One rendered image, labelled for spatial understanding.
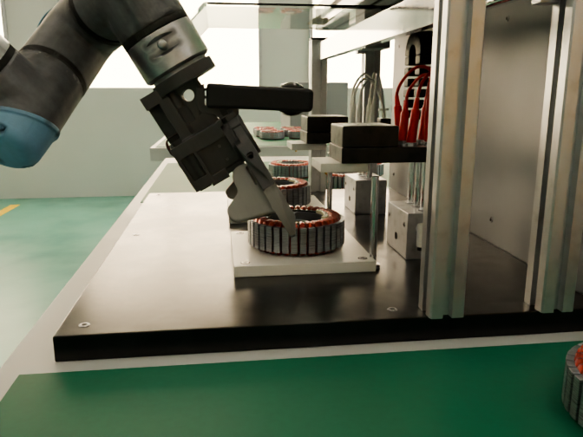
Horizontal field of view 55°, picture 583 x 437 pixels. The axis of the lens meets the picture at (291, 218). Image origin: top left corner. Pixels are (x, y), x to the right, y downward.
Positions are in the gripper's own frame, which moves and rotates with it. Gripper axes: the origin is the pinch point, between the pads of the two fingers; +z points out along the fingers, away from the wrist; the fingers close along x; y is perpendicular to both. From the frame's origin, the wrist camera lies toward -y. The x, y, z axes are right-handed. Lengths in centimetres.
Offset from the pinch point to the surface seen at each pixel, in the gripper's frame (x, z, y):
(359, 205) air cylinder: -20.6, 9.3, -10.0
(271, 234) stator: 4.3, -0.8, 2.8
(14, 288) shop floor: -218, 14, 137
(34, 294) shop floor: -207, 21, 126
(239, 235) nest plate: -5.4, -0.1, 6.6
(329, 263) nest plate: 7.3, 4.3, -1.0
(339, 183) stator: -51, 12, -12
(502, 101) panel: -1.9, 1.4, -28.8
